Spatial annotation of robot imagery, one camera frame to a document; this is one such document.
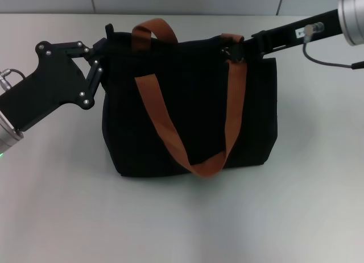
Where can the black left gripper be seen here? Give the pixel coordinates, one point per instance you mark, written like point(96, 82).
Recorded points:
point(42, 84)

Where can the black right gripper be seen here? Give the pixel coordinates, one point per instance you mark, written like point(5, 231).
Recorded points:
point(290, 33)

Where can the silver zipper pull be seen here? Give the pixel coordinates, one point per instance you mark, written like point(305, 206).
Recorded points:
point(226, 51)

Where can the black fabric tote bag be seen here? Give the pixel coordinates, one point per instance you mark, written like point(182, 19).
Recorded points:
point(187, 109)

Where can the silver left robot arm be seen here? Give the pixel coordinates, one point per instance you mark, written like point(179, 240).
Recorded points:
point(7, 138)

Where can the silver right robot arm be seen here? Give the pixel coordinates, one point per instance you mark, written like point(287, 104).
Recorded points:
point(352, 16)

